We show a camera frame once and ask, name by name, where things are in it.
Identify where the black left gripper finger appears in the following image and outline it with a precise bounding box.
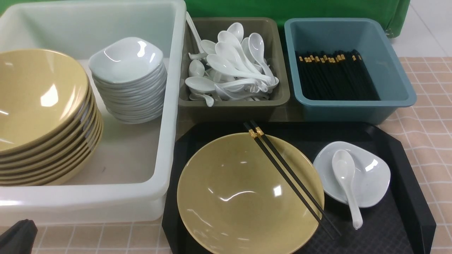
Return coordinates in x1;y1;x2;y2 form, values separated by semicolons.
0;219;38;254

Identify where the yellow noodle bowl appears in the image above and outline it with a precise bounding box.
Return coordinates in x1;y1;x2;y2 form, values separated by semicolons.
177;132;319;254

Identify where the black chopstick gold band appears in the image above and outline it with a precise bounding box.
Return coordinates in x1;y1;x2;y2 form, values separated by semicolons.
249;120;342;237
243;122;336;240

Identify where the white soup spoon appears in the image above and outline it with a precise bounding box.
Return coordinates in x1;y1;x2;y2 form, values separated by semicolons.
332;150;363;230

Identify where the stack of yellow bowls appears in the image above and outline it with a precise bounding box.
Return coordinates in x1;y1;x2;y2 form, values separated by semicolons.
0;49;104;187

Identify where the white plastic tub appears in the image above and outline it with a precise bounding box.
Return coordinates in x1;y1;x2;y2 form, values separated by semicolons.
0;0;186;226

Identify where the stack of white dishes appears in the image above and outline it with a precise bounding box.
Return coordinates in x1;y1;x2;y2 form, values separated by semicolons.
88;37;167;124

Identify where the pile of white spoons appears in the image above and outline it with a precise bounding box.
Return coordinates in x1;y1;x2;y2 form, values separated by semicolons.
184;13;279;107

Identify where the olive plastic spoon bin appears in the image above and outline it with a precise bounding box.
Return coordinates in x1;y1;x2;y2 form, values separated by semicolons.
179;17;291;122

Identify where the white sauce dish on tray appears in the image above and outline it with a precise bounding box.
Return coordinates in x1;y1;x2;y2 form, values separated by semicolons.
312;141;391;208

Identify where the bundle of black chopsticks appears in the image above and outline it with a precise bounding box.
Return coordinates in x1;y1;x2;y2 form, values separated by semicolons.
295;49;381;101

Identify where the blue plastic chopstick bin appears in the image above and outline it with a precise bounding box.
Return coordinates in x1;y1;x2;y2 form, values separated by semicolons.
284;18;417;125

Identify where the green cloth backdrop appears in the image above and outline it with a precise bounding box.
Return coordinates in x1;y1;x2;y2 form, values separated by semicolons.
0;0;412;38

